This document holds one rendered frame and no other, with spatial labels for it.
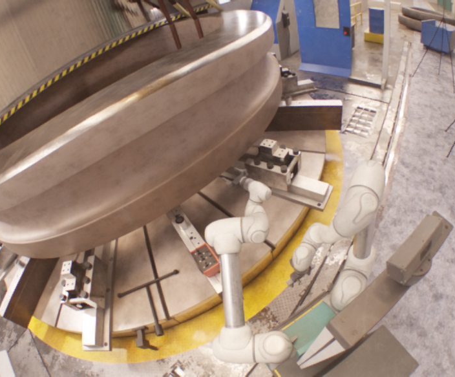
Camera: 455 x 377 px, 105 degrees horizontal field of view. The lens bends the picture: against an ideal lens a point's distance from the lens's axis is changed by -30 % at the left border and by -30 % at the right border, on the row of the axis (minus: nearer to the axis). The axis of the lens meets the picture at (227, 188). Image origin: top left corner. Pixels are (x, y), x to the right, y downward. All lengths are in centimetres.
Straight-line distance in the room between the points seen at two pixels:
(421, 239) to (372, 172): 57
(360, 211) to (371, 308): 45
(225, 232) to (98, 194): 105
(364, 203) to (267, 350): 77
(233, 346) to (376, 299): 91
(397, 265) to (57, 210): 203
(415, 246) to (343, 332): 17
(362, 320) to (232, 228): 88
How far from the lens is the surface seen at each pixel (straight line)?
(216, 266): 160
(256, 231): 115
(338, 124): 332
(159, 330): 210
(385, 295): 46
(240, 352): 127
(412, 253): 40
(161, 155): 182
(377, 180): 95
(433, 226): 45
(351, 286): 131
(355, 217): 84
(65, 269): 227
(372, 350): 142
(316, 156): 291
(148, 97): 150
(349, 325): 43
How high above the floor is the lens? 219
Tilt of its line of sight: 45 degrees down
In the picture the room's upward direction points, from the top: 18 degrees counter-clockwise
